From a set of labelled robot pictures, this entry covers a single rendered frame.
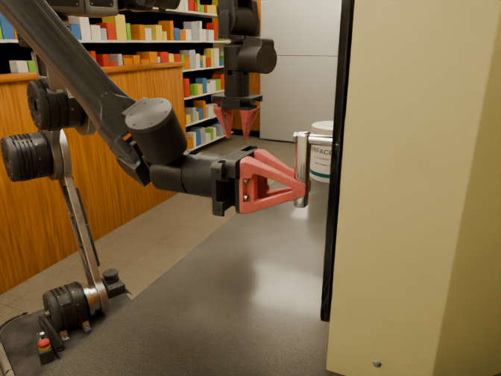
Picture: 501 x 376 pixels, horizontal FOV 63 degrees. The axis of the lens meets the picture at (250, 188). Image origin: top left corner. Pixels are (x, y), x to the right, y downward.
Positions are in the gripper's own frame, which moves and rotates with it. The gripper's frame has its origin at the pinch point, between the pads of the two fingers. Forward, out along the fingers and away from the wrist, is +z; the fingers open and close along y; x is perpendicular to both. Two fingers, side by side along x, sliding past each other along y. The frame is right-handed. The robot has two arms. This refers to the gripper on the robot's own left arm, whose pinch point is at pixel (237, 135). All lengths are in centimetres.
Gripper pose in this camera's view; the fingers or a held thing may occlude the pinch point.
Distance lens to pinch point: 96.0
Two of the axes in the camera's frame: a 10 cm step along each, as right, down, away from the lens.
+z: 0.0, 9.4, 3.4
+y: 9.1, 1.4, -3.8
